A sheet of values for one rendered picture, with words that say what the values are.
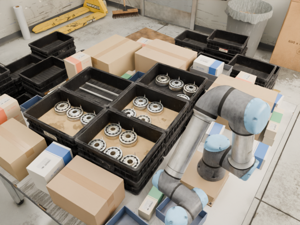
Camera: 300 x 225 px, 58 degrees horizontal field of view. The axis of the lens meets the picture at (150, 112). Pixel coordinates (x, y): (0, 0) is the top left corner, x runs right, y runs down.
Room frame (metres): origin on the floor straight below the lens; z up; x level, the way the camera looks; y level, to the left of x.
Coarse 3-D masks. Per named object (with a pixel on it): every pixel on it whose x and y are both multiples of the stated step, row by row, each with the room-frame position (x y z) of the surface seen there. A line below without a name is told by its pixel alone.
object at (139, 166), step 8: (104, 112) 1.18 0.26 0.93; (96, 120) 1.12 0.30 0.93; (136, 120) 1.12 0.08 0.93; (88, 128) 1.06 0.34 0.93; (152, 128) 1.06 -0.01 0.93; (80, 144) 0.95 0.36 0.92; (96, 152) 0.89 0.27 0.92; (152, 152) 0.89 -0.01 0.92; (112, 160) 0.84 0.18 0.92; (144, 160) 0.83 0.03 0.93; (128, 168) 0.79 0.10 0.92; (136, 168) 0.79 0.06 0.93
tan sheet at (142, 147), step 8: (96, 136) 1.09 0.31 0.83; (104, 136) 1.09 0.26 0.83; (112, 144) 1.03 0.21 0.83; (120, 144) 1.03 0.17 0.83; (136, 144) 1.03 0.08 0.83; (144, 144) 1.03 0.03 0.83; (152, 144) 1.03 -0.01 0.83; (128, 152) 0.97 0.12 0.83; (136, 152) 0.97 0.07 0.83; (144, 152) 0.97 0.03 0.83
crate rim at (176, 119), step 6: (138, 84) 1.46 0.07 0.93; (126, 90) 1.40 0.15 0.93; (156, 90) 1.40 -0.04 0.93; (120, 96) 1.33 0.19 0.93; (174, 96) 1.33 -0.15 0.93; (114, 102) 1.28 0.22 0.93; (186, 102) 1.28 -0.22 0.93; (114, 108) 1.22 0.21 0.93; (186, 108) 1.24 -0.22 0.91; (126, 114) 1.17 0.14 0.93; (180, 114) 1.17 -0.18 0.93; (138, 120) 1.12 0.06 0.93; (174, 120) 1.12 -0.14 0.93; (156, 126) 1.07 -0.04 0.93; (168, 126) 1.07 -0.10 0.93; (168, 132) 1.04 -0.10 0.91
